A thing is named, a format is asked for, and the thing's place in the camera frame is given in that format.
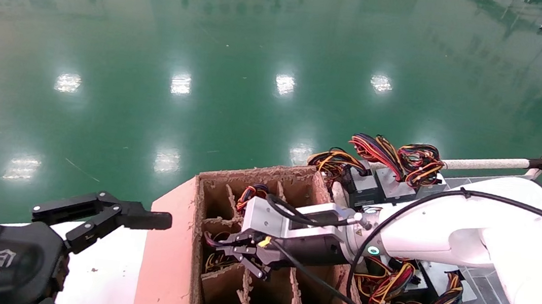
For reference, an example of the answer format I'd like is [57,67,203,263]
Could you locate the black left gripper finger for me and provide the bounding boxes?
[30,184,175,238]

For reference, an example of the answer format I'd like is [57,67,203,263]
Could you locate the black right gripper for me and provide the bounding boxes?
[210,222,351,290]

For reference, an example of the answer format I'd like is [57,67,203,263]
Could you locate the brown cardboard divider box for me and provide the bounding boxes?
[133,147,394,304]

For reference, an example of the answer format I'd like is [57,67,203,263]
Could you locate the short black camera cable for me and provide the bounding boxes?
[263,193,363,233]

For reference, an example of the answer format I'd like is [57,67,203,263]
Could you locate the dark power supply coloured wires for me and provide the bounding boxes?
[303,145,386,211]

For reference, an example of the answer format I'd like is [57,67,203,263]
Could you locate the long white frame rail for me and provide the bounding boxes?
[440,149,532,180]

